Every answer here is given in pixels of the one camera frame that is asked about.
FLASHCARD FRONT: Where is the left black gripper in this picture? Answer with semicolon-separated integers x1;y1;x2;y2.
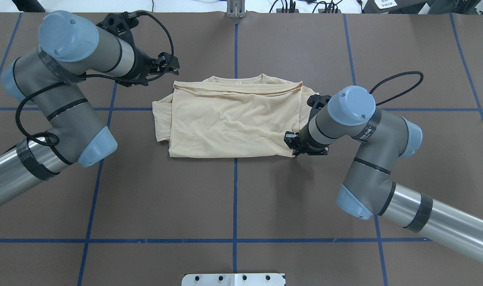
97;12;180;86

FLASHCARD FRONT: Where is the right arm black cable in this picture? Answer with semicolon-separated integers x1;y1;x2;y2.
369;71;424;107

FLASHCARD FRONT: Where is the cream printed t-shirt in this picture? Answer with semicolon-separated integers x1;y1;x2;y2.
151;74;315;158

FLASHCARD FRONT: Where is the grey aluminium frame post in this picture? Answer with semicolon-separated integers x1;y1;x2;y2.
226;0;246;18

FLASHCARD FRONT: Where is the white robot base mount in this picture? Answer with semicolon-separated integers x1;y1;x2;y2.
181;272;286;286

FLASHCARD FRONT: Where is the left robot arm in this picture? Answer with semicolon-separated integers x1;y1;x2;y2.
0;11;180;206

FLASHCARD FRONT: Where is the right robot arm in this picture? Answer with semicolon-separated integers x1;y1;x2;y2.
284;85;483;263

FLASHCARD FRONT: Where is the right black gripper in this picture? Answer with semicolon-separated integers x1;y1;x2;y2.
284;94;331;156

